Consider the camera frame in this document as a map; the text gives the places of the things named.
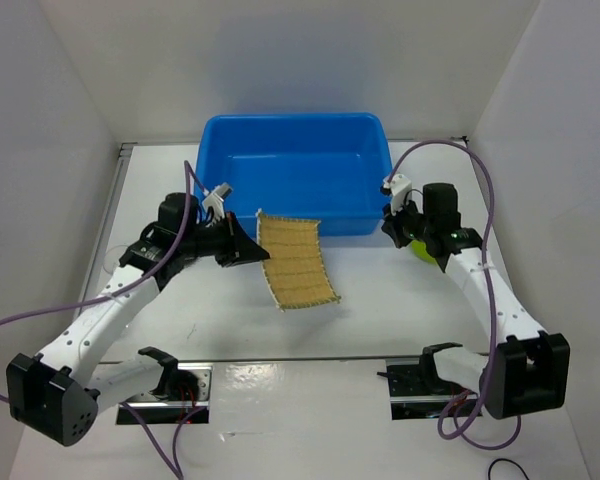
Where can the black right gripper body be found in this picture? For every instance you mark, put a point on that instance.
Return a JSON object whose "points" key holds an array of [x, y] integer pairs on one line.
{"points": [[409, 224]]}

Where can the clear plastic cup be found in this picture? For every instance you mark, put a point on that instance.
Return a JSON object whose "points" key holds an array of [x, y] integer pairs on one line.
{"points": [[112, 258]]}

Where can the bamboo placemat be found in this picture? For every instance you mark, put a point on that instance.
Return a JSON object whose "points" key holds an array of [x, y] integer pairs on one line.
{"points": [[295, 271]]}

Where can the green plastic plate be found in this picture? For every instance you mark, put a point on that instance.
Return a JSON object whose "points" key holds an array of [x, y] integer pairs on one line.
{"points": [[419, 250]]}

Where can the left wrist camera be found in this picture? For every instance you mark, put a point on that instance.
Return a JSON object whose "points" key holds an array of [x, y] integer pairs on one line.
{"points": [[213, 202]]}

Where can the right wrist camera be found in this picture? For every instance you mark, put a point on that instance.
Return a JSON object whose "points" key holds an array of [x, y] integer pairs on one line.
{"points": [[398, 188]]}

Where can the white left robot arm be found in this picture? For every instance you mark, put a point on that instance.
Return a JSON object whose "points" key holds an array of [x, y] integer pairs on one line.
{"points": [[58, 392]]}

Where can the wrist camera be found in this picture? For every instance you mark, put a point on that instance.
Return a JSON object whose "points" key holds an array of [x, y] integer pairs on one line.
{"points": [[398, 188], [213, 202]]}

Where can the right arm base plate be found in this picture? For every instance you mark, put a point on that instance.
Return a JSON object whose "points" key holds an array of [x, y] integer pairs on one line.
{"points": [[410, 397]]}

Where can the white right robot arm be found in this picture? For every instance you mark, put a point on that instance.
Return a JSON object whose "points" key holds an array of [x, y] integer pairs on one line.
{"points": [[526, 368]]}

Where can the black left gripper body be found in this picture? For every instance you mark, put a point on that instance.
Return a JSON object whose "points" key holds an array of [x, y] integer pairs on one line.
{"points": [[206, 241]]}

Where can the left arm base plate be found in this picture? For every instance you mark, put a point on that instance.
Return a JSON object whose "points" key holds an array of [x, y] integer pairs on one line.
{"points": [[189, 400]]}

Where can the blue plastic bin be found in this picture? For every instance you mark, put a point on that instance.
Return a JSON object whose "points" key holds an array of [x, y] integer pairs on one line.
{"points": [[327, 167]]}

